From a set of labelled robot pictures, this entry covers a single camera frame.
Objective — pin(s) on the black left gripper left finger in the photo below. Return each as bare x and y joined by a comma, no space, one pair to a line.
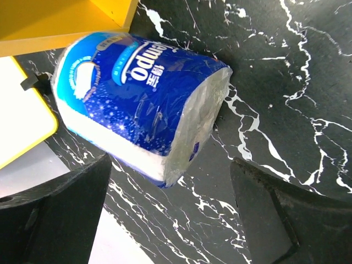
56,221

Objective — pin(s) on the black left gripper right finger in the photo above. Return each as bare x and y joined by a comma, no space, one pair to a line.
284,223

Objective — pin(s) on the blue white paper roll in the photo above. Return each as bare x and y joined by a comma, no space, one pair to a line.
150,105

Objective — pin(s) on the yellow pink blue shelf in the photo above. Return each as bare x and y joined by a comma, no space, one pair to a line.
33,26

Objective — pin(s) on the black marble table mat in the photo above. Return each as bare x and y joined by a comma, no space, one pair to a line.
287,112

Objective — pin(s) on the small whiteboard with wooden frame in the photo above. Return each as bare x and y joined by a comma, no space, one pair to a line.
26,119

